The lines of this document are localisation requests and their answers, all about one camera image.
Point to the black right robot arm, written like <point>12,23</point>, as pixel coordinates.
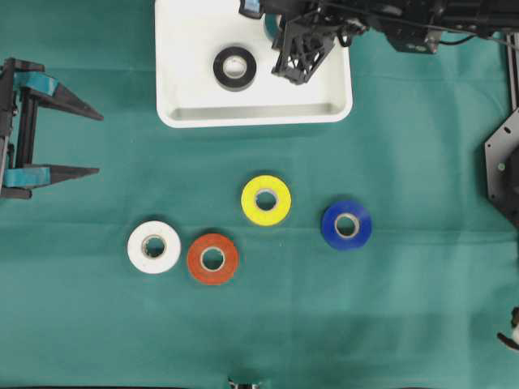
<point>417,26</point>

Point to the blue tape roll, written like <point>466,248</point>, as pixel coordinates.
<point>346,225</point>

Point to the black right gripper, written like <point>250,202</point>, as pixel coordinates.
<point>307,36</point>

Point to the white tape roll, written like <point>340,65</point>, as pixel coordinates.
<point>154,247</point>

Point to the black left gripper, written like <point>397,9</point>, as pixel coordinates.
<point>24,87</point>

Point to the red tape roll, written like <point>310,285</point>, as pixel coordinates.
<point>212,259</point>

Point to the green tape roll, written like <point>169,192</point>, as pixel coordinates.
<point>272,25</point>

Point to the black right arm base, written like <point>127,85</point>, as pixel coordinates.
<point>501,157</point>

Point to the black aluminium frame rail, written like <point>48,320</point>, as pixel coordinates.
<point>512,59</point>

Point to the white plastic case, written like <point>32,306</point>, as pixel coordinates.
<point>190,34</point>

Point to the yellow tape roll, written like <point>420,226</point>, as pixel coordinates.
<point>266,200</point>

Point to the black tape roll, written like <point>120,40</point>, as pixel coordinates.
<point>234,68</point>

